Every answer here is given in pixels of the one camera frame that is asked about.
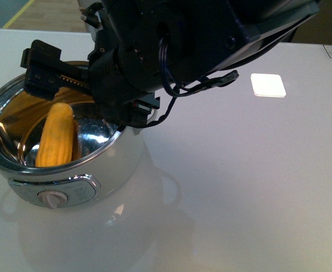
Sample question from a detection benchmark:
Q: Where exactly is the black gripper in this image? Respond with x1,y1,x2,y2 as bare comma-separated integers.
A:
20,40,160,127

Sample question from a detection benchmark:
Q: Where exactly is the yellow corn cob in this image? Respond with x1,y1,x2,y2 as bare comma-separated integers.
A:
35,103,74,168

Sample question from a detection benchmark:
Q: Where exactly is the white electric cooking pot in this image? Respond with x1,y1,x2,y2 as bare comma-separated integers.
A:
0,75,143,209

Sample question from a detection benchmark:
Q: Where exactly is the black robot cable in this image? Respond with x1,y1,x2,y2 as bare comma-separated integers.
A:
146,33,240,127

